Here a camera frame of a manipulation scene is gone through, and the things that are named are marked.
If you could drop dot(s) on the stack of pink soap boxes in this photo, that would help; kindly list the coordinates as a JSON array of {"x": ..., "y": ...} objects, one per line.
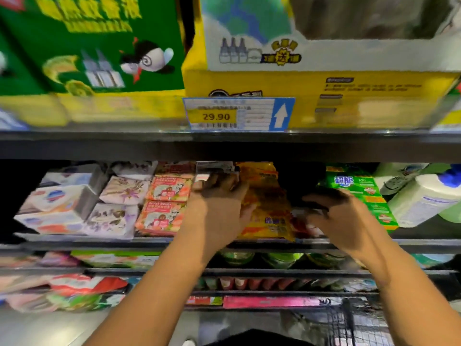
[{"x": 162, "y": 216}]

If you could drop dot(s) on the green box mosquito print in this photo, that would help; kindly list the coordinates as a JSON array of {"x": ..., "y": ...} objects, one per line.
[
  {"x": 93, "y": 39},
  {"x": 25, "y": 82}
]

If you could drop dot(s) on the white purple shield soap box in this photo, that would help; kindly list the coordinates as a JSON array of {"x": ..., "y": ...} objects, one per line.
[{"x": 72, "y": 176}]

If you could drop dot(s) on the person's right hand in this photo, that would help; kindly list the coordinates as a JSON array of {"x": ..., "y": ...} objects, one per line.
[{"x": 349, "y": 227}]

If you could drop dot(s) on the stack of green soap boxes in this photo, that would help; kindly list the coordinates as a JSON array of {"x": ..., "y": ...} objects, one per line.
[{"x": 360, "y": 187}]

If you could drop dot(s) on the teal packets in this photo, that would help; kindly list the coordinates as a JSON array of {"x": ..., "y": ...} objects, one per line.
[{"x": 342, "y": 284}]

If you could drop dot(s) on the row of pink orange packets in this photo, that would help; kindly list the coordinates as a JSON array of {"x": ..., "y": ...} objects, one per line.
[{"x": 36, "y": 261}]

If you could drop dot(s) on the stack of white orange soap boxes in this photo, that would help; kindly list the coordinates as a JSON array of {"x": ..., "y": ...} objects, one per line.
[{"x": 214, "y": 168}]

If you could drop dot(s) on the pile of colourful packets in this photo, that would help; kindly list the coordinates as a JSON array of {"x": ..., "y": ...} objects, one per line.
[{"x": 36, "y": 299}]

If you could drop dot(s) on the stack of yellow soap boxes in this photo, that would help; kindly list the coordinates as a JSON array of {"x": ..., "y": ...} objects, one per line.
[{"x": 270, "y": 223}]

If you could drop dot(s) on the person's right forearm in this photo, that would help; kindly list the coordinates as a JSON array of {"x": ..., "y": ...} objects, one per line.
[{"x": 418, "y": 302}]

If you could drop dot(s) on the white hand sanitizer bottle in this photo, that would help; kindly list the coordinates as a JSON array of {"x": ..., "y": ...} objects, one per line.
[
  {"x": 425, "y": 198},
  {"x": 400, "y": 176}
]

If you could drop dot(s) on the pink flat pack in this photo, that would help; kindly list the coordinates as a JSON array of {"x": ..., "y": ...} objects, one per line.
[{"x": 281, "y": 302}]

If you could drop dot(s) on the yellow red flat pack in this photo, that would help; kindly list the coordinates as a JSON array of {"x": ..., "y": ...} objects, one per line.
[{"x": 204, "y": 300}]

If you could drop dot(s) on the person's left forearm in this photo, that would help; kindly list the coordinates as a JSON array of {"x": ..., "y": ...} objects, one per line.
[{"x": 148, "y": 302}]

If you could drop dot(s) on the white blue price tag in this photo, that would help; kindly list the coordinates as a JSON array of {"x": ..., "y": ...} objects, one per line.
[{"x": 238, "y": 115}]

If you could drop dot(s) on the green white carton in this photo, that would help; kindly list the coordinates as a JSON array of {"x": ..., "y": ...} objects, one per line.
[{"x": 115, "y": 259}]

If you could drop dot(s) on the red white packet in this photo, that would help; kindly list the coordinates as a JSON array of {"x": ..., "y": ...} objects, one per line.
[{"x": 86, "y": 284}]

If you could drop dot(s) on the person's left hand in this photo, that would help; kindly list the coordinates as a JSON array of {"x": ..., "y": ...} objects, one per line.
[{"x": 216, "y": 212}]

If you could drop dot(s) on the stack of white purple soap boxes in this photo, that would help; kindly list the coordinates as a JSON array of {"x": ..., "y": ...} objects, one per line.
[{"x": 306, "y": 228}]

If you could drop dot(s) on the white blue shield soap box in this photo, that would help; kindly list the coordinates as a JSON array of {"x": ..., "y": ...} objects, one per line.
[{"x": 57, "y": 198}]

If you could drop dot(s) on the flat yellow box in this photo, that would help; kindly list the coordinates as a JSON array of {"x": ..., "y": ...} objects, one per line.
[{"x": 389, "y": 97}]

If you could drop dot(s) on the row of red tubes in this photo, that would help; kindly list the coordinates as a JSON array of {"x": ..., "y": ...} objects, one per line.
[{"x": 252, "y": 284}]

